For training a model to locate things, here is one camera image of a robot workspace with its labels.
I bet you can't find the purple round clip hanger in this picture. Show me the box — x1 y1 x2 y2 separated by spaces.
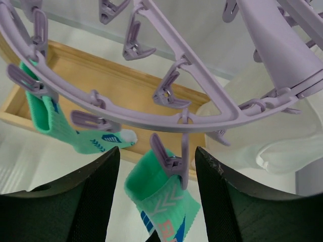
1 1 322 189

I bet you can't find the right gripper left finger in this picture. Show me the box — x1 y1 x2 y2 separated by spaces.
1 147 120 241

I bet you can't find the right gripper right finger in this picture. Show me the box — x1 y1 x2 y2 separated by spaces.
195 147 322 241

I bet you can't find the mint green sock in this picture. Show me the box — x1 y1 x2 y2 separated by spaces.
19 59 138 155
124 150 200 241

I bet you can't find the wooden clothes rack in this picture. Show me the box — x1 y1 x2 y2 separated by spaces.
1 35 209 163

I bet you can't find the white hanging cloth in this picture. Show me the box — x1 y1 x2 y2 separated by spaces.
196 73 323 176

